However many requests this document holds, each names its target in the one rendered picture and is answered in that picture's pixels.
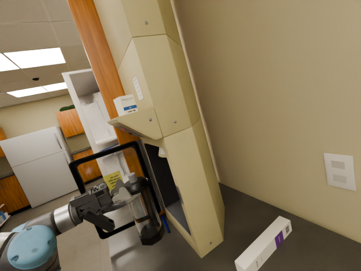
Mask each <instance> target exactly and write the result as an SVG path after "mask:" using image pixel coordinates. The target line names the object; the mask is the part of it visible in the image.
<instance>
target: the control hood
mask: <svg viewBox="0 0 361 271"><path fill-rule="evenodd" d="M107 123H108V124H110V125H112V126H114V127H119V126H122V127H124V128H126V129H128V130H130V131H132V132H134V133H136V134H138V135H140V136H143V137H144V138H147V139H153V140H158V139H161V138H162V137H163V135H162V132H161V129H160V126H159V123H158V120H157V117H156V113H155V110H154V108H153V107H151V108H147V109H144V110H140V111H137V112H133V113H129V114H126V115H123V116H119V117H116V118H113V119H111V120H109V121H107Z"/></svg>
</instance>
